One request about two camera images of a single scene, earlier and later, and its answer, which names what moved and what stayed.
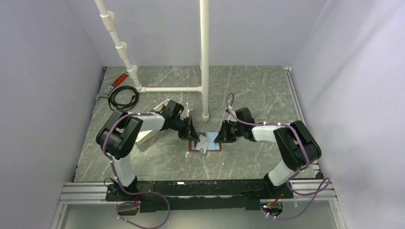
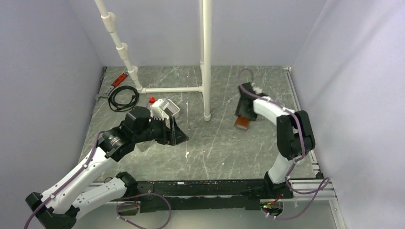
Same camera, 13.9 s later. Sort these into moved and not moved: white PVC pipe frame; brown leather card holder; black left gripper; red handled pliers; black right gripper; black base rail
Moved: black right gripper; black left gripper; brown leather card holder
Not moved: black base rail; red handled pliers; white PVC pipe frame
